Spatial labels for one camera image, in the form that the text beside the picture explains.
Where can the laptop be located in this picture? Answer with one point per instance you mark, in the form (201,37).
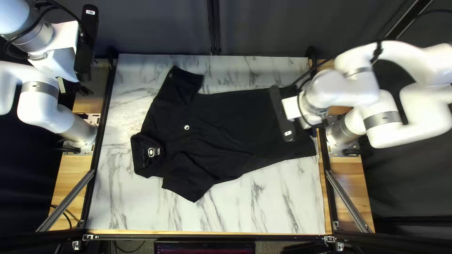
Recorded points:
(204,247)

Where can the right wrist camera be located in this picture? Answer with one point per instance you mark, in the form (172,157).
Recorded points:
(280,113)

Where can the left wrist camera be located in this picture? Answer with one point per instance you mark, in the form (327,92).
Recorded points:
(86,42)

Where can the black frame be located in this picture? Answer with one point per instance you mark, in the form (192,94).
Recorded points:
(214,28)

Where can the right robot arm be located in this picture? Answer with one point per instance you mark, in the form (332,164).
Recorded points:
(388,102)

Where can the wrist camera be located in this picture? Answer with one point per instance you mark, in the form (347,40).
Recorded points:
(86,42)
(280,113)

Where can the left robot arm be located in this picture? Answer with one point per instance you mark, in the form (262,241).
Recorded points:
(39,105)

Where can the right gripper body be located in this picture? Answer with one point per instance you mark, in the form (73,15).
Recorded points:
(291,107)

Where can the black t-shirt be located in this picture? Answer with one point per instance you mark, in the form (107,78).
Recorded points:
(212,141)

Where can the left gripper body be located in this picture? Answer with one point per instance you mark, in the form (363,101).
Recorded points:
(65,53)

